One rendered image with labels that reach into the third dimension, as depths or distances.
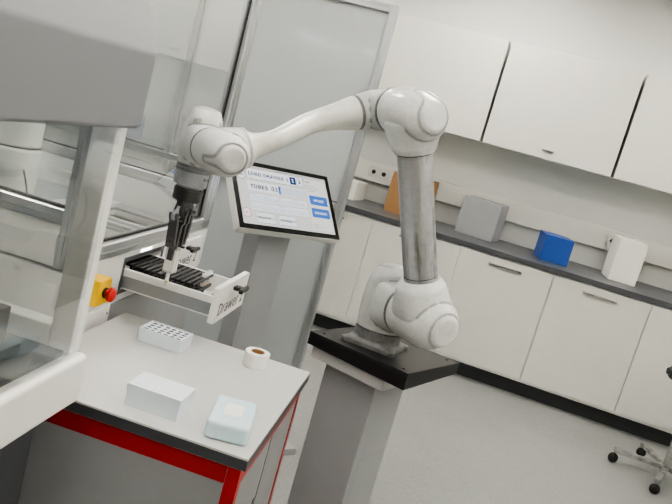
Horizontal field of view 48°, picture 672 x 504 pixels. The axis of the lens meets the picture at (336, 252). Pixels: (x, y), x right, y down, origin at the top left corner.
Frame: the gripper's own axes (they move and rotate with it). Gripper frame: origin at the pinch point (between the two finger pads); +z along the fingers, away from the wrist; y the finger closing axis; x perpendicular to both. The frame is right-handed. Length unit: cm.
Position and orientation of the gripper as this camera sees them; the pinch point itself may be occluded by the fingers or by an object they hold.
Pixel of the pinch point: (171, 259)
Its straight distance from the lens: 206.8
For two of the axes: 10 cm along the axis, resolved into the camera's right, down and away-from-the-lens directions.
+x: -9.4, -2.9, 1.6
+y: 2.0, -1.2, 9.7
